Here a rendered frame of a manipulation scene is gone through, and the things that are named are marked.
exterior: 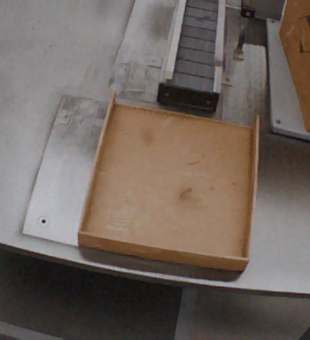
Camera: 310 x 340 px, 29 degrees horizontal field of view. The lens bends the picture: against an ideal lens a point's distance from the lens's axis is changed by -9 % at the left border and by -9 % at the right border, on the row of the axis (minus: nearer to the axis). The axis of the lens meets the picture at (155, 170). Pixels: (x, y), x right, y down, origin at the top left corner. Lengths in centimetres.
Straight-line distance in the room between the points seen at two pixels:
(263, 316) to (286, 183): 86
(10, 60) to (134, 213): 44
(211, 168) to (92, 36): 40
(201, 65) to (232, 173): 22
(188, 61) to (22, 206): 42
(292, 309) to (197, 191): 97
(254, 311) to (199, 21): 96
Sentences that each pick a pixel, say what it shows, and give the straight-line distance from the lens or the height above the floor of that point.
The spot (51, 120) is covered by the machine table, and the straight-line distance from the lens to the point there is 111.
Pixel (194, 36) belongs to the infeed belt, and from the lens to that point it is 123.
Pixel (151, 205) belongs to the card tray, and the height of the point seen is 83.
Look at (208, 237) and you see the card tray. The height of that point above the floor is 83.
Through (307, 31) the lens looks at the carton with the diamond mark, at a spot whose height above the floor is 100.
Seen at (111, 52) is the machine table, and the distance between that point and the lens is 124.
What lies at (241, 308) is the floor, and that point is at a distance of 188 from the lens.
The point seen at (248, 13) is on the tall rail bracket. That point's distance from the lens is 121.
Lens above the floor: 166
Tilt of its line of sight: 52 degrees down
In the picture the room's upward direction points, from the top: 9 degrees clockwise
